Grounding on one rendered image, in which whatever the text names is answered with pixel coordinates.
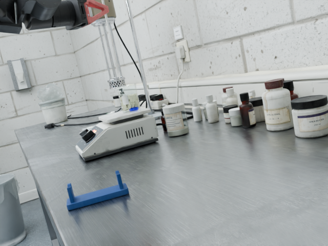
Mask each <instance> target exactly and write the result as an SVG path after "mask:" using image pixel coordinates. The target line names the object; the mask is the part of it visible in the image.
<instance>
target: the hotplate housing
mask: <svg viewBox="0 0 328 246"><path fill-rule="evenodd" d="M96 126H97V127H99V128H101V129H103V131H102V132H101V133H100V134H99V135H98V136H97V137H96V138H95V139H94V140H93V141H92V142H91V143H90V144H89V145H88V146H87V147H86V148H85V149H84V150H83V151H82V150H81V149H80V148H79V147H78V146H77V145H76V150H77V151H78V153H79V154H80V156H81V157H82V158H83V159H84V161H90V160H93V159H95V158H99V157H102V156H106V155H109V154H113V153H117V152H120V151H124V150H127V149H131V148H134V147H138V146H141V145H144V144H150V143H153V142H155V141H158V138H157V137H158V136H159V135H158V131H157V126H156V121H155V117H153V116H151V115H147V114H142V115H138V116H135V117H131V118H127V119H123V120H119V121H115V122H111V123H105V122H102V123H98V124H97V125H96Z"/></svg>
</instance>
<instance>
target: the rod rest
mask: <svg viewBox="0 0 328 246"><path fill-rule="evenodd" d="M115 173H116V177H117V181H118V185H115V186H112V187H108V188H104V189H101V190H97V191H93V192H90V193H86V194H83V195H79V196H76V197H74V193H73V189H72V185H71V183H68V184H67V191H68V195H69V198H68V199H67V203H66V206H67V210H68V211H70V210H73V209H77V208H81V207H84V206H88V205H92V204H96V203H99V202H103V201H106V200H110V199H113V198H117V197H120V196H123V195H127V194H129V190H128V187H127V185H126V183H122V179H121V175H120V173H119V171H118V170H117V171H115Z"/></svg>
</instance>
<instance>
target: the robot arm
mask: <svg viewBox="0 0 328 246"><path fill-rule="evenodd" d="M88 7H92V8H96V9H100V10H101V12H100V13H98V14H96V15H95V16H93V17H90V14H89V9H88ZM108 12H109V8H108V6H106V5H104V4H101V3H99V2H97V1H95V0H0V32H1V33H11V34H20V32H21V29H22V23H24V25H25V28H26V29H27V30H38V29H46V28H53V27H63V26H65V28H66V30H76V29H79V28H83V27H85V26H87V25H90V24H91V23H93V22H94V21H96V20H97V19H99V18H100V17H102V16H104V15H105V14H107V13H108Z"/></svg>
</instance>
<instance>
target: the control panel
mask: <svg viewBox="0 0 328 246"><path fill-rule="evenodd" d="M93 130H95V131H96V132H95V134H96V135H95V137H94V138H93V139H92V140H91V141H89V142H88V143H86V142H85V141H84V140H83V139H81V140H80V141H78V142H77V143H76V145H77V146H78V147H79V148H80V149H81V150H82V151H83V150H84V149H85V148H86V147H87V146H88V145H89V144H90V143H91V142H92V141H93V140H94V139H95V138H96V137H97V136H98V135H99V134H100V133H101V132H102V131H103V129H101V128H99V127H97V126H94V127H93V128H92V131H93Z"/></svg>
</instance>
